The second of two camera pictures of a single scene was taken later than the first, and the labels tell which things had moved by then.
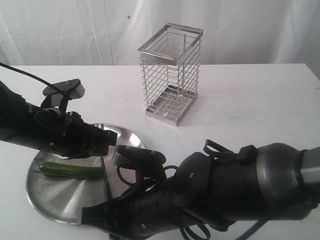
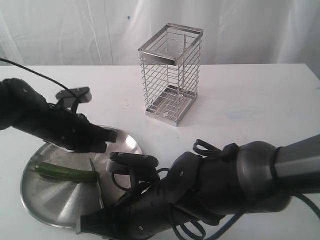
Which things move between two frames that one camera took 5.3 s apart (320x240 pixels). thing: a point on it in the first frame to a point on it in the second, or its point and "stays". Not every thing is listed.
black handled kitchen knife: [108, 195] to [100, 195]
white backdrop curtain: [47, 33] stays
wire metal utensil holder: [170, 63] stays
